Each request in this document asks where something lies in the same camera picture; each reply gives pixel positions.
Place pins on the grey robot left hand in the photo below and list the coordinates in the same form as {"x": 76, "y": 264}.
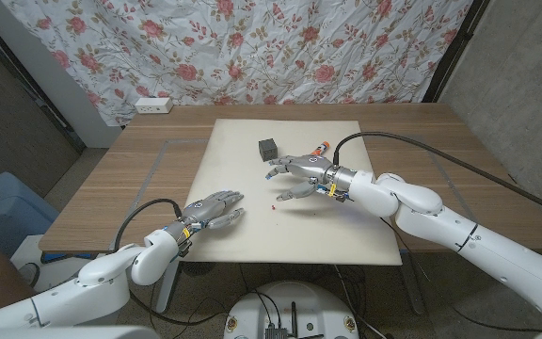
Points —
{"x": 205, "y": 209}

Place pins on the white robot torso base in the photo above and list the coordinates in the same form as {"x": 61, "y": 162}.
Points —
{"x": 318, "y": 306}

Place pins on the floral backdrop cloth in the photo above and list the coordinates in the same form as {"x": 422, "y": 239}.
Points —
{"x": 252, "y": 47}

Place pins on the white robot chest panel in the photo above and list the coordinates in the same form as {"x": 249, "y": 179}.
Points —
{"x": 64, "y": 333}

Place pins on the table leg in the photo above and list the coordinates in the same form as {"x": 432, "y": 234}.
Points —
{"x": 167, "y": 296}
{"x": 412, "y": 292}

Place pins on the blue storage bin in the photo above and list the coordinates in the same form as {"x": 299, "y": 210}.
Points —
{"x": 12, "y": 212}

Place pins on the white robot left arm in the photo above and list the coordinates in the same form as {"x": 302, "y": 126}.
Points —
{"x": 101, "y": 282}

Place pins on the white power strip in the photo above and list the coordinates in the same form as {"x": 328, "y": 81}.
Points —
{"x": 153, "y": 105}

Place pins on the black backdrop pole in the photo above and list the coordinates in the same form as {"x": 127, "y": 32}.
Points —
{"x": 40, "y": 100}
{"x": 455, "y": 52}

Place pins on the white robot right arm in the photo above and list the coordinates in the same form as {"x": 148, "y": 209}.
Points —
{"x": 464, "y": 230}

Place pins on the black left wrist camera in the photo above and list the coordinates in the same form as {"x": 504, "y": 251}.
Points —
{"x": 185, "y": 247}

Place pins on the white floor box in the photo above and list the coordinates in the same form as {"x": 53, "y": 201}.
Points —
{"x": 26, "y": 247}

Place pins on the cream foam board mat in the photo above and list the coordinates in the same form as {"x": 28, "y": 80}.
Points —
{"x": 299, "y": 235}

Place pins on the dark grey block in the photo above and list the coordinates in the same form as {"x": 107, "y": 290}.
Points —
{"x": 268, "y": 150}

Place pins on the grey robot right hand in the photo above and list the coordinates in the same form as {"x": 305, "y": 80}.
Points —
{"x": 318, "y": 169}

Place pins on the orange glue stick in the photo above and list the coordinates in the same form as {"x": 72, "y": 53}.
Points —
{"x": 322, "y": 148}

